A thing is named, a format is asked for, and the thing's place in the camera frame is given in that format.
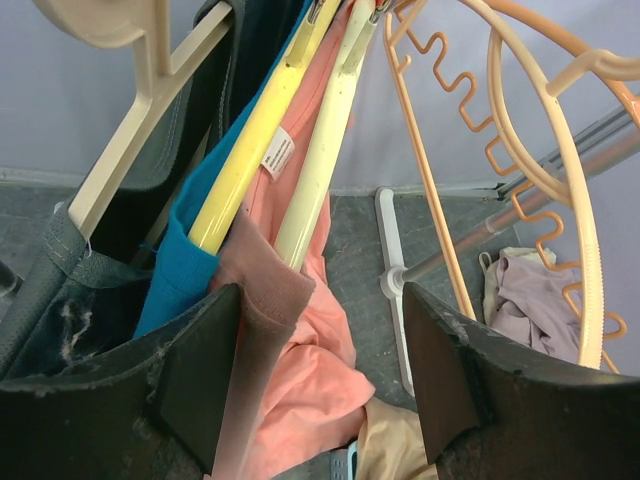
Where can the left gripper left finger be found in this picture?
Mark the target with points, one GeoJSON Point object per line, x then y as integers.
{"type": "Point", "coordinates": [151, 408]}

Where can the beige t shirt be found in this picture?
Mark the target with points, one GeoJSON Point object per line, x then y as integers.
{"type": "Point", "coordinates": [390, 445]}

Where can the pink t shirt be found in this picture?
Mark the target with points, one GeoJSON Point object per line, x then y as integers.
{"type": "Point", "coordinates": [295, 390]}

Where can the beige wooden hanger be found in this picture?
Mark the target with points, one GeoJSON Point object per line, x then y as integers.
{"type": "Point", "coordinates": [160, 73]}

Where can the light blue plastic basket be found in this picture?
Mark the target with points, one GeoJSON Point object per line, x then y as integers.
{"type": "Point", "coordinates": [343, 462]}

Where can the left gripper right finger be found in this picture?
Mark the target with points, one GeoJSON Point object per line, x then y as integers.
{"type": "Point", "coordinates": [491, 408]}

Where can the teal blue t shirt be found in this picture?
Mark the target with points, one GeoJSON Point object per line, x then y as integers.
{"type": "Point", "coordinates": [183, 270]}

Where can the lilac t shirt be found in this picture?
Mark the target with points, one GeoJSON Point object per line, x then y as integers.
{"type": "Point", "coordinates": [531, 309]}

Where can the yellow plastic hanger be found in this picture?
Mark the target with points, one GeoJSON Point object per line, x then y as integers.
{"type": "Point", "coordinates": [226, 194]}

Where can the cream plastic hanger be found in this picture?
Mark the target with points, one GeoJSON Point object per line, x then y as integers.
{"type": "Point", "coordinates": [325, 145]}

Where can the white metal clothes rack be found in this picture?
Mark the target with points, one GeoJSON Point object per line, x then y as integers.
{"type": "Point", "coordinates": [396, 273]}

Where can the dark grey t shirt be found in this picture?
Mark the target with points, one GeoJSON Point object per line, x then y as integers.
{"type": "Point", "coordinates": [82, 297]}

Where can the orange plastic hanger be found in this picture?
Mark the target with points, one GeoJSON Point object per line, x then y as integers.
{"type": "Point", "coordinates": [449, 104]}

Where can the cream folded t shirt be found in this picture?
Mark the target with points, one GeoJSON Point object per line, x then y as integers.
{"type": "Point", "coordinates": [489, 268]}

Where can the pale peach plastic hanger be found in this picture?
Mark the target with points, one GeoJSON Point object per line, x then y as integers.
{"type": "Point", "coordinates": [614, 71]}

